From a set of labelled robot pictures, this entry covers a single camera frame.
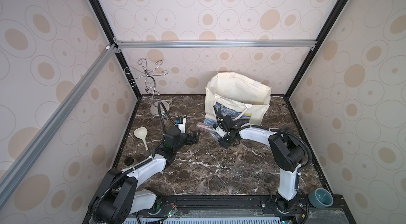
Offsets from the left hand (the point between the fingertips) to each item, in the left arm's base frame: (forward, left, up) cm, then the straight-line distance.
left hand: (198, 130), depth 85 cm
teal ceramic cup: (-30, -59, -11) cm, 67 cm away
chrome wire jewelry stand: (+24, +31, +17) cm, 43 cm away
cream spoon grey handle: (+5, +35, -12) cm, 38 cm away
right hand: (+2, -18, -14) cm, 23 cm away
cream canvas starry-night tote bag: (+22, -30, 0) cm, 37 cm away
